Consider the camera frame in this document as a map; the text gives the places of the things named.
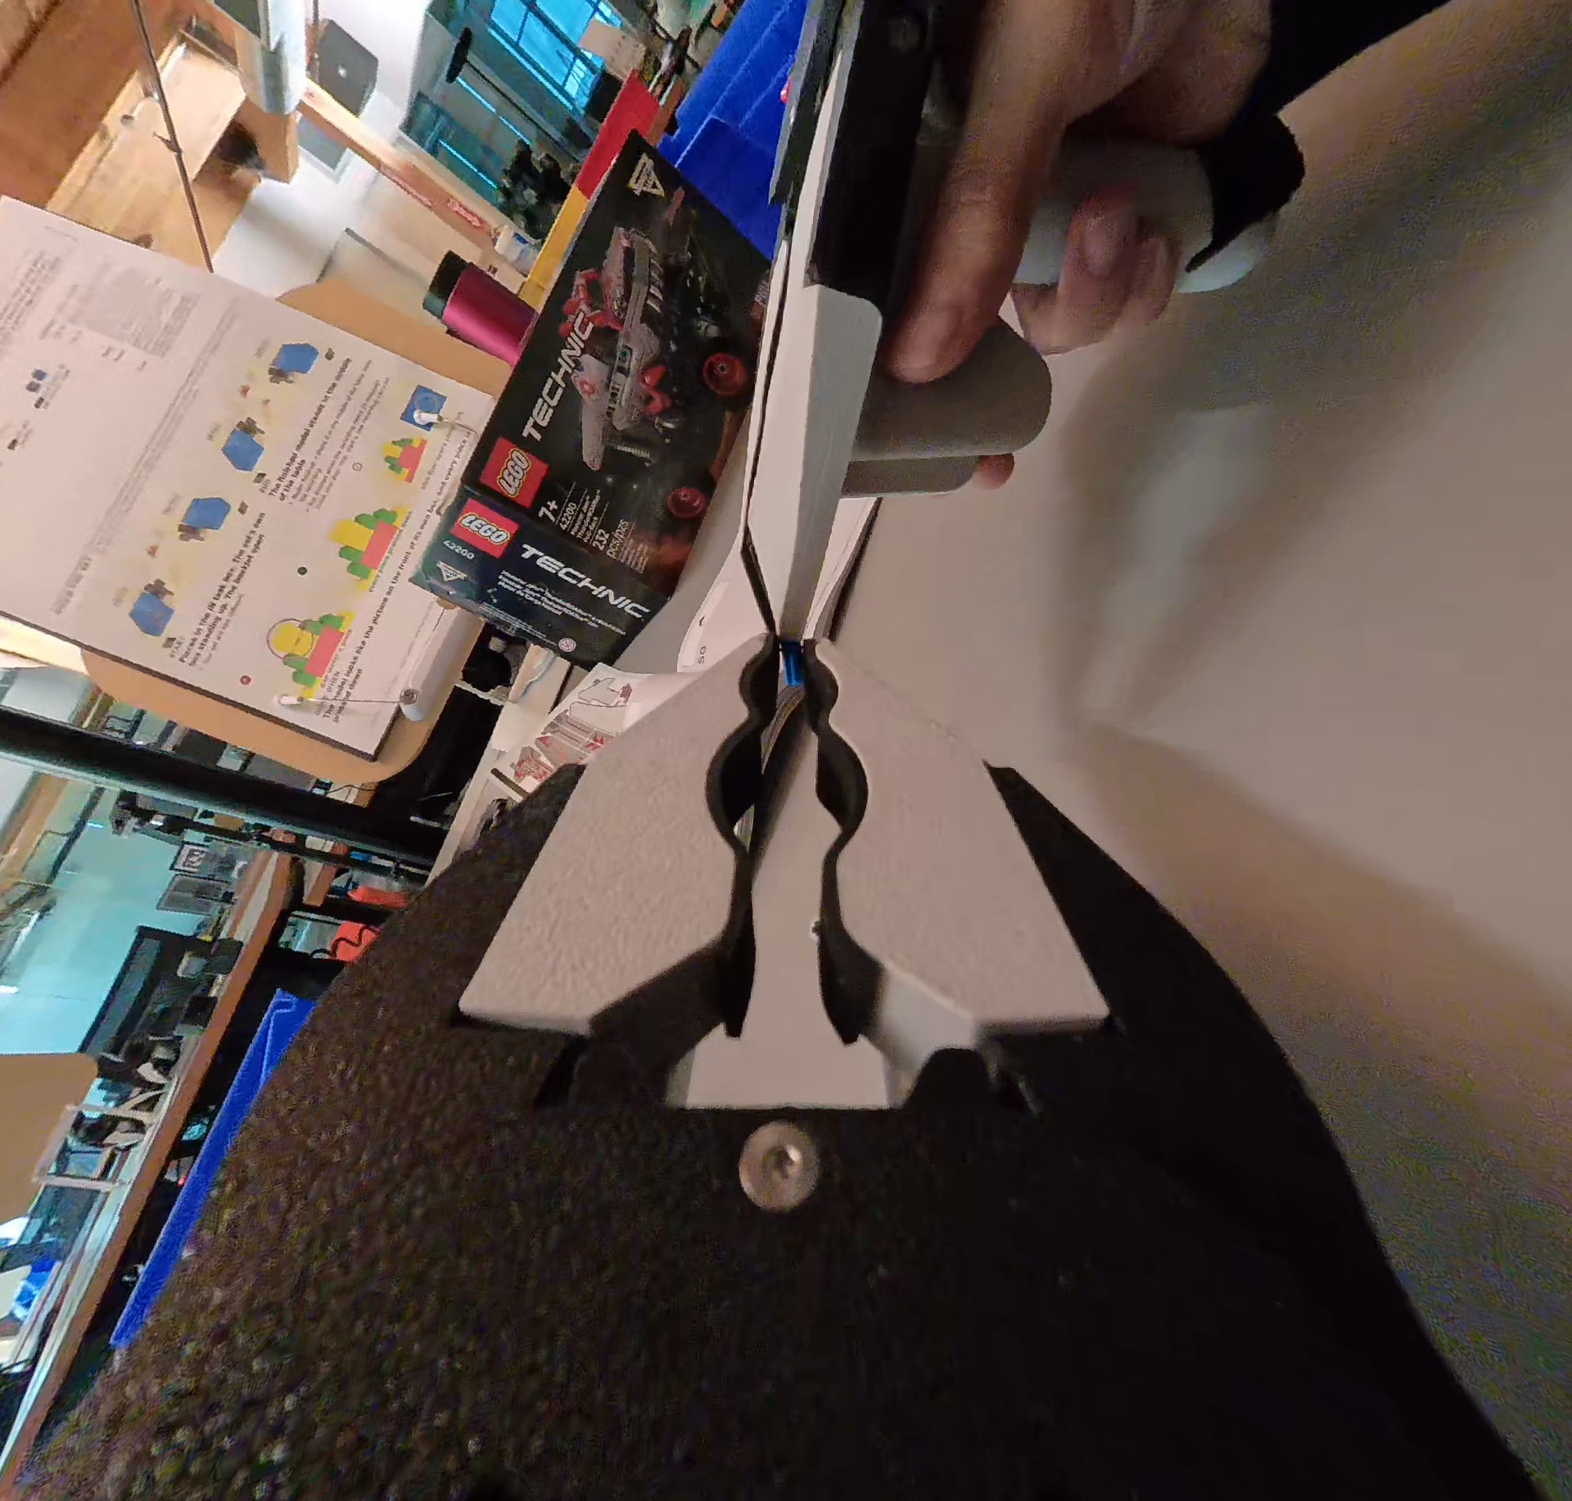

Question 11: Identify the person's right hand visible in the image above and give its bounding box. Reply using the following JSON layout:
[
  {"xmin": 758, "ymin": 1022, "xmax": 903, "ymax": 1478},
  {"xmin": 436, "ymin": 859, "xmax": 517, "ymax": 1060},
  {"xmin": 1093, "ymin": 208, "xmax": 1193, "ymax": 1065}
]
[{"xmin": 886, "ymin": 0, "xmax": 1272, "ymax": 491}]

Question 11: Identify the red plastic bin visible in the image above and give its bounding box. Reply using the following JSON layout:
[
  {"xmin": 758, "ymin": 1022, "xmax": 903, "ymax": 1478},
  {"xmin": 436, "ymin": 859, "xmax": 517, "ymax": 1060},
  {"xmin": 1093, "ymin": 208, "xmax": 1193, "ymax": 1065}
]
[{"xmin": 573, "ymin": 72, "xmax": 665, "ymax": 202}]

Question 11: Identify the black metal pole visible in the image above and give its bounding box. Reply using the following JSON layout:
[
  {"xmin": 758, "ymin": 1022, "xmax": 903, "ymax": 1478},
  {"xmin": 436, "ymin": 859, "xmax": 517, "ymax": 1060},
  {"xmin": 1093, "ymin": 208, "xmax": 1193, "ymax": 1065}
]
[{"xmin": 0, "ymin": 707, "xmax": 431, "ymax": 883}]

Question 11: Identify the pink and black bottle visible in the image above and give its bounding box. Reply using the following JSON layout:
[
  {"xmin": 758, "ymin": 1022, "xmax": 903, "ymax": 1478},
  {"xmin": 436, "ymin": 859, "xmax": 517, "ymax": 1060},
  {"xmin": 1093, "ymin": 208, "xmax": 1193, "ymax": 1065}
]
[{"xmin": 422, "ymin": 252, "xmax": 542, "ymax": 365}]

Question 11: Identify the black toy set box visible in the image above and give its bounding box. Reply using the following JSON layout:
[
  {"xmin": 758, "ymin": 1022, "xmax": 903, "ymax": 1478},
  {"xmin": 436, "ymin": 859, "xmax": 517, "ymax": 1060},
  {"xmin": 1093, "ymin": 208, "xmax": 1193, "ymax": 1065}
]
[{"xmin": 410, "ymin": 128, "xmax": 788, "ymax": 668}]

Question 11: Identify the wooden cabinet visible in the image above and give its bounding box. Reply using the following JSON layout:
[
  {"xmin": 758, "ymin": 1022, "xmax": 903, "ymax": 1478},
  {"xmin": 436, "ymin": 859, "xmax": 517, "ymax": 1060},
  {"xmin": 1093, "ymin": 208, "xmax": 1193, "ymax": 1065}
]
[{"xmin": 0, "ymin": 0, "xmax": 301, "ymax": 242}]

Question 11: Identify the printed instruction sheet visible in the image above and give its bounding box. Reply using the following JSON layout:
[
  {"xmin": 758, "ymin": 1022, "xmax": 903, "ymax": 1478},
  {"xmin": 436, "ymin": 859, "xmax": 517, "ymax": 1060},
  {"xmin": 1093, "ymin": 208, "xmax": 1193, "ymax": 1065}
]
[{"xmin": 0, "ymin": 196, "xmax": 493, "ymax": 758}]

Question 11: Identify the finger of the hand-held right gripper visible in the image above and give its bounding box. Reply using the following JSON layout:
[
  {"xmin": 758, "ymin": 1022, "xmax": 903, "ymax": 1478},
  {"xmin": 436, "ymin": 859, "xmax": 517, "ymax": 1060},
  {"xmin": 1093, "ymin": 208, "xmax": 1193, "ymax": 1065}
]
[
  {"xmin": 736, "ymin": 0, "xmax": 849, "ymax": 633},
  {"xmin": 776, "ymin": 282, "xmax": 1054, "ymax": 642}
]

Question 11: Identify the white box device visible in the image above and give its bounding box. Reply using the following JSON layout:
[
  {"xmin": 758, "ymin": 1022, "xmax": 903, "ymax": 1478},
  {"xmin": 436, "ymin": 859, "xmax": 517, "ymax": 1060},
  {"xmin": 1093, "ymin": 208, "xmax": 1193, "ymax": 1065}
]
[{"xmin": 196, "ymin": 0, "xmax": 311, "ymax": 115}]

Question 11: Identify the red and grey sticker sheet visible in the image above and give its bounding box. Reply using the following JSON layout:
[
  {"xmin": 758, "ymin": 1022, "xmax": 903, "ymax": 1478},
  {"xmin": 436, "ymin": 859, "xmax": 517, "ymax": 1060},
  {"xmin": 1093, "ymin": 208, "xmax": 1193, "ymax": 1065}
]
[{"xmin": 492, "ymin": 662, "xmax": 675, "ymax": 818}]

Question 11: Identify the white instruction booklet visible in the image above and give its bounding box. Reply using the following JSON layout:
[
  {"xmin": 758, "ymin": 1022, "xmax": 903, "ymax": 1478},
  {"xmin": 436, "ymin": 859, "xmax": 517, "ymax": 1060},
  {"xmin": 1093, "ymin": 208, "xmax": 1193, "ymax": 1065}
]
[{"xmin": 671, "ymin": 498, "xmax": 881, "ymax": 680}]

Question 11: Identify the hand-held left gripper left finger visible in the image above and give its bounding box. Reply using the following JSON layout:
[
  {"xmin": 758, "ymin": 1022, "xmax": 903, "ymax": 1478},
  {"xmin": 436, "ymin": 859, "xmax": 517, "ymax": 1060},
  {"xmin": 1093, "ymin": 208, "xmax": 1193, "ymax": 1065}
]
[{"xmin": 456, "ymin": 633, "xmax": 782, "ymax": 1040}]

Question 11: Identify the black square device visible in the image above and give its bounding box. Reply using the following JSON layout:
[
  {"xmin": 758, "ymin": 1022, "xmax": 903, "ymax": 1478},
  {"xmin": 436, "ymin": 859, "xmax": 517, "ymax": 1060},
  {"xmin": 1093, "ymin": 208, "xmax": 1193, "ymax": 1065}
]
[{"xmin": 313, "ymin": 20, "xmax": 378, "ymax": 119}]

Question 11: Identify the blue plastic bin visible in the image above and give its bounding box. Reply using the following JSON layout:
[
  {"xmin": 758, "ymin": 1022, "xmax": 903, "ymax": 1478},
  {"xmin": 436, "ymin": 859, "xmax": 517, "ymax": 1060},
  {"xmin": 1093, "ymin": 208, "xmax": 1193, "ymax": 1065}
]
[{"xmin": 669, "ymin": 0, "xmax": 823, "ymax": 231}]

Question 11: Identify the grey desk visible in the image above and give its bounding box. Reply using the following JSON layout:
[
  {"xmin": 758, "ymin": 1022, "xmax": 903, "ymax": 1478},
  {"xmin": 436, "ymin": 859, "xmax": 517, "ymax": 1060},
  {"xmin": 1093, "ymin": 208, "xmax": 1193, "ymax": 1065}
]
[{"xmin": 422, "ymin": 0, "xmax": 1572, "ymax": 1501}]

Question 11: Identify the thin metal rod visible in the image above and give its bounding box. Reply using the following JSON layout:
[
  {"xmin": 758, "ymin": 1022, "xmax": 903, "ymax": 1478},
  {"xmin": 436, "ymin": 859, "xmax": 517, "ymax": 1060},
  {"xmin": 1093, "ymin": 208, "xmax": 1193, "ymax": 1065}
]
[{"xmin": 103, "ymin": 0, "xmax": 220, "ymax": 274}]

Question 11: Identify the blue plastic crate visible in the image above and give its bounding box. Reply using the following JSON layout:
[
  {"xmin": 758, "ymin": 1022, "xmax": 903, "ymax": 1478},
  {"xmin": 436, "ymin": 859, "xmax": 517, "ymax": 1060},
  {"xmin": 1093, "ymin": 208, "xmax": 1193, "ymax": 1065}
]
[{"xmin": 108, "ymin": 988, "xmax": 320, "ymax": 1349}]

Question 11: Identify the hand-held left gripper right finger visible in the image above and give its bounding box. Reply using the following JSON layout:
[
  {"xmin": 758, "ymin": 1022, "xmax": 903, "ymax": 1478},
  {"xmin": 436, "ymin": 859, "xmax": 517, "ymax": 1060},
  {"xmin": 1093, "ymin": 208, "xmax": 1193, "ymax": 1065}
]
[{"xmin": 804, "ymin": 640, "xmax": 1112, "ymax": 1053}]

